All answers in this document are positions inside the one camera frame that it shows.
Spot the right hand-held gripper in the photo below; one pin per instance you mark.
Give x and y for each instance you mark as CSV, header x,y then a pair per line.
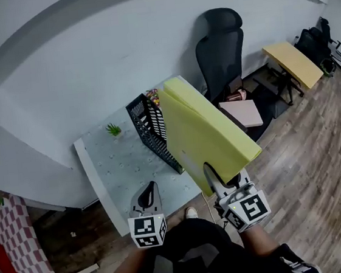
x,y
249,209

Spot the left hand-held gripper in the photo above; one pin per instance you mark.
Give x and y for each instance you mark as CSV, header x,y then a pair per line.
x,y
145,227

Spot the yellow foam folder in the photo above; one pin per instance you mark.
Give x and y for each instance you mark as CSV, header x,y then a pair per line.
x,y
194,130

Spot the black mesh file holder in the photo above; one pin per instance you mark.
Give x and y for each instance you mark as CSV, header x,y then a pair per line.
x,y
152,135

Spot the person's right forearm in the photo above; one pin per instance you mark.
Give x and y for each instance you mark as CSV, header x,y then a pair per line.
x,y
257,240

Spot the person's left forearm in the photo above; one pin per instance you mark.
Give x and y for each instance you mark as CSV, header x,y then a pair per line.
x,y
130,267

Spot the pink flat box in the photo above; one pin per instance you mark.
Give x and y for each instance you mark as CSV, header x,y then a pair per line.
x,y
244,113

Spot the white table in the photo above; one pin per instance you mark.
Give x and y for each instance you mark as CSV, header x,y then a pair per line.
x,y
115,212

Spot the light blue floral tablecloth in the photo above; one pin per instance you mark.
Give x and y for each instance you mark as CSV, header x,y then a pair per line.
x,y
122,169

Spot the person's white shoe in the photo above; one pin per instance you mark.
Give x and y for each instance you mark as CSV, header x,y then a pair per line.
x,y
191,213

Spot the person's black clothed body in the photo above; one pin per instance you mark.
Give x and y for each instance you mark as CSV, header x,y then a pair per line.
x,y
194,237

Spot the small green potted plant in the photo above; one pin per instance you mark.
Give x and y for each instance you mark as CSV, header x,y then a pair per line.
x,y
113,129

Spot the small white scrap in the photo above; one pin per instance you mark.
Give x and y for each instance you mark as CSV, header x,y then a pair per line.
x,y
73,234

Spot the copper coloured cup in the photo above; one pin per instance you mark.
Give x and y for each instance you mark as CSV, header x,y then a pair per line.
x,y
237,96

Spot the purple yellow flower pot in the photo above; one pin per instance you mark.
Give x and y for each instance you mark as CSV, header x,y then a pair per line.
x,y
153,96

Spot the black mesh high-back office chair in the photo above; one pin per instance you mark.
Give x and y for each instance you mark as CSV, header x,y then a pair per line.
x,y
219,54

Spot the red white checkered cloth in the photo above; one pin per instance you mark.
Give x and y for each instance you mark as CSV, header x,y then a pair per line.
x,y
23,241

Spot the yellow top table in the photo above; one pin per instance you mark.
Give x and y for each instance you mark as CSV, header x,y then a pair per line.
x,y
293,60

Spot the black office chair with headrest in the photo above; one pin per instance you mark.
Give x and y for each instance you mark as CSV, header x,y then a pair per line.
x,y
313,43

